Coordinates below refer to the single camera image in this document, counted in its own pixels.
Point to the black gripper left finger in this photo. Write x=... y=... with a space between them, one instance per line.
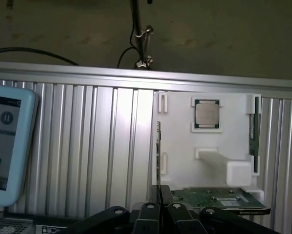
x=148 y=219

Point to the green RAM stick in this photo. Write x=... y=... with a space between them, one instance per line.
x=256 y=131

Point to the metal camera stand pole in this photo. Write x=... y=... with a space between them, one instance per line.
x=137 y=24

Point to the white parts rack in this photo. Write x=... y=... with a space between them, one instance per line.
x=180 y=146

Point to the open grey metal PC case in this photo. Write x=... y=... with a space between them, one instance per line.
x=4 y=221

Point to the silver CPU chip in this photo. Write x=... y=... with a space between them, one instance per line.
x=206 y=113

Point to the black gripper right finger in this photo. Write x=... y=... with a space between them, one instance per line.
x=180 y=219

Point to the graphics card with metal bracket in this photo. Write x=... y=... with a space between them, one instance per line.
x=209 y=198

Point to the light blue teach pendant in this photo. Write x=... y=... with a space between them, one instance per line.
x=26 y=146

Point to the silver power supply with label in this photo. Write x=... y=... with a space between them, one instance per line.
x=53 y=229

